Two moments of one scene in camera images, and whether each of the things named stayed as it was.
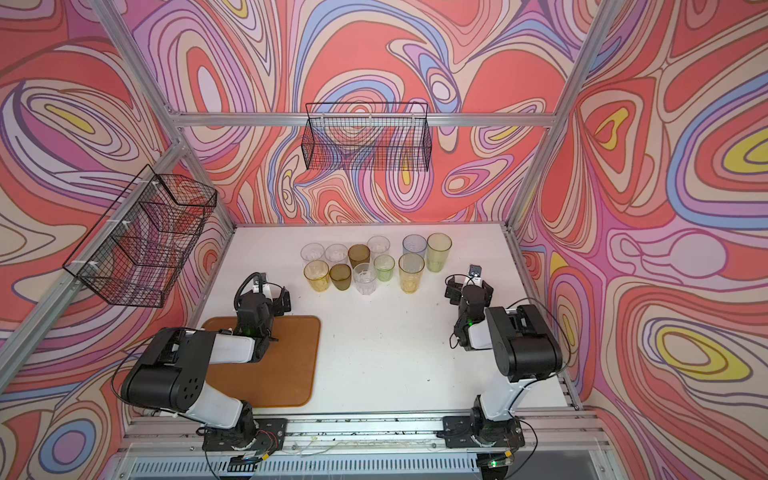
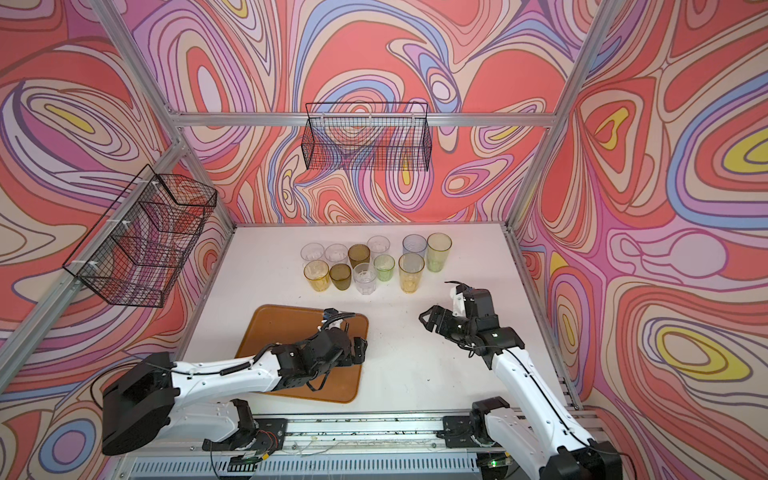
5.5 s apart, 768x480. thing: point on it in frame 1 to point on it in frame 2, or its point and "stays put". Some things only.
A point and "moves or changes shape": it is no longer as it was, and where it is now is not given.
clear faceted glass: (310, 252) stays put
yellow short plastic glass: (318, 276) stays put
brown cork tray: (289, 375) moves or changes shape
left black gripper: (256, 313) to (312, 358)
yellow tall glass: (411, 266) stays put
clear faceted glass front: (365, 278) stays put
